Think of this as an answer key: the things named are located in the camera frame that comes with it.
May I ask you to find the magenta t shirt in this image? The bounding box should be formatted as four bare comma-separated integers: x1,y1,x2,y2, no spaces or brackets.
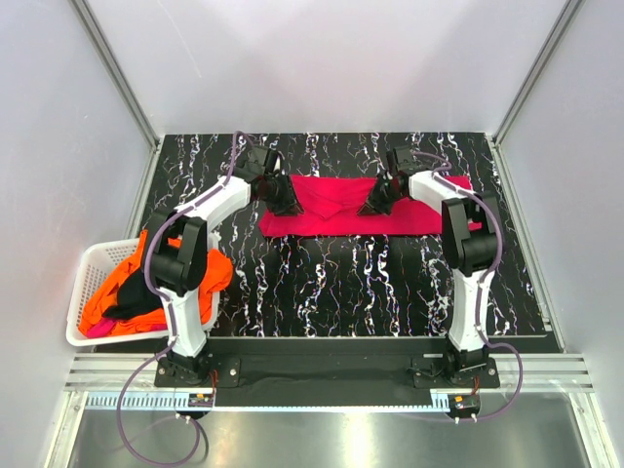
257,174,473,239

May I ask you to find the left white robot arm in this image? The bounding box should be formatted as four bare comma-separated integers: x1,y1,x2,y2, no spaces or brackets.
141,146,303,386

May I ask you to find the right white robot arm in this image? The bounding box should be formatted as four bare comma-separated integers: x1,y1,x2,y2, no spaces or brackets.
358,146,504,387

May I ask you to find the orange t shirt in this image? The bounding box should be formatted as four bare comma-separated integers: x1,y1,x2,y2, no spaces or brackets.
78,230,233,338

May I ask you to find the black t shirt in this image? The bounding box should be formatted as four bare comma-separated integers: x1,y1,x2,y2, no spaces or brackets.
102,269,162,321

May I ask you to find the white plastic laundry basket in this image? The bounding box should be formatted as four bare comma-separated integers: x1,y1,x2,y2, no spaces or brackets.
65,235,222,347

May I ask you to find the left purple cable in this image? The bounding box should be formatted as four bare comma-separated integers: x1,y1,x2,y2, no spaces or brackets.
117,129,254,463

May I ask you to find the purple cable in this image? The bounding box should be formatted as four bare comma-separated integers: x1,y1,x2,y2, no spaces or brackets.
411,150,526,424
117,129,254,463

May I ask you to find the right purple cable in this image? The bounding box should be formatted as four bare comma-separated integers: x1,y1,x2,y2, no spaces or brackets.
411,150,526,424

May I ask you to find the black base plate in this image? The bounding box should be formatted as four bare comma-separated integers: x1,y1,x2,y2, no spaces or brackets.
155,337,500,410

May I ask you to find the left aluminium frame post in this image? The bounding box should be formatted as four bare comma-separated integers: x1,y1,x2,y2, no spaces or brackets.
69,0,160,150

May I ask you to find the aluminium frame post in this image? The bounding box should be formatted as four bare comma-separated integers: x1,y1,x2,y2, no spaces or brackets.
491,0,585,146
69,0,160,150

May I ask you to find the right aluminium frame post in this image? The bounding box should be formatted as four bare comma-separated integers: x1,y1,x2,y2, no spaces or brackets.
491,0,585,146

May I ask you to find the aluminium rail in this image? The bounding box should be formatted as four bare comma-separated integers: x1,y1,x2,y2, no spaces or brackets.
64,353,594,413

